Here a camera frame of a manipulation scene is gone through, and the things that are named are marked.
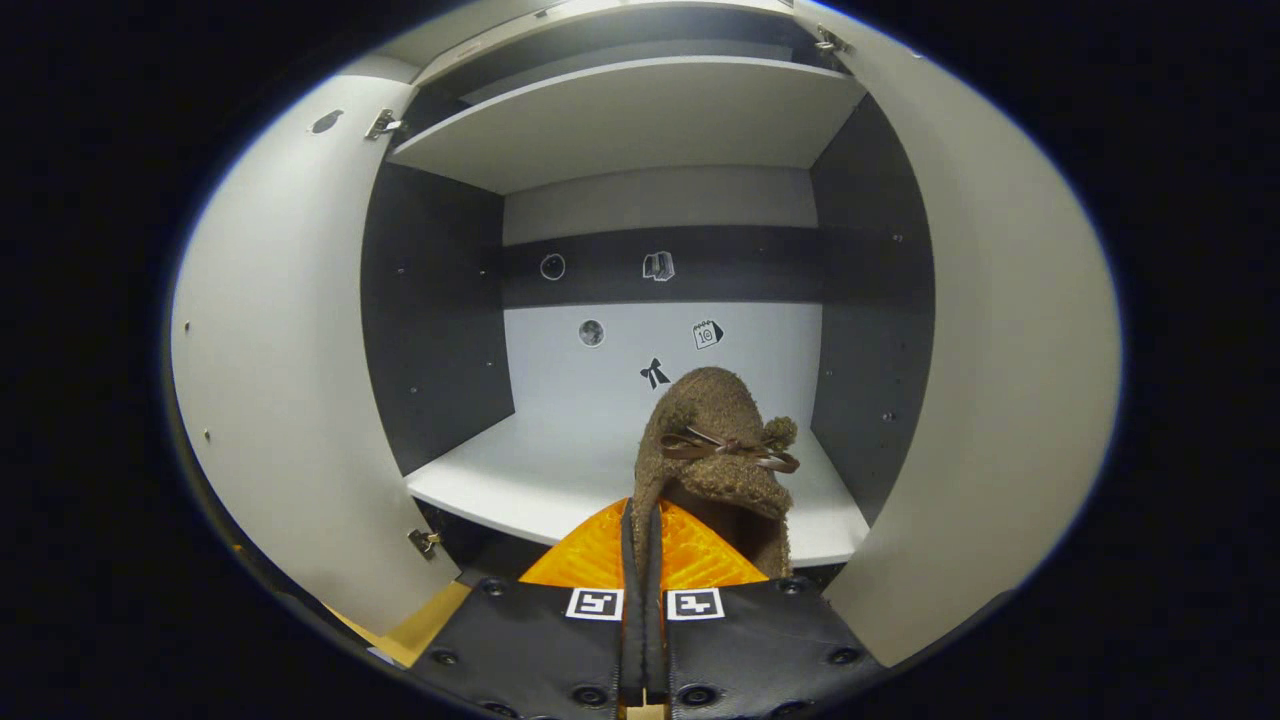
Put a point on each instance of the brown fuzzy shoe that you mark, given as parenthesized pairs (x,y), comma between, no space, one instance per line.
(715,410)

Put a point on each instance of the gray shoe cabinet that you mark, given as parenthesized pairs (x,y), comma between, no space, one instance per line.
(620,120)

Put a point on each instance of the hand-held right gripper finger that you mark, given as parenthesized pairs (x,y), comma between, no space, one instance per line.
(632,640)
(655,640)

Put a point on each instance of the gray cabinet door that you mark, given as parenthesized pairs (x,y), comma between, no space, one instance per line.
(290,330)
(1000,350)

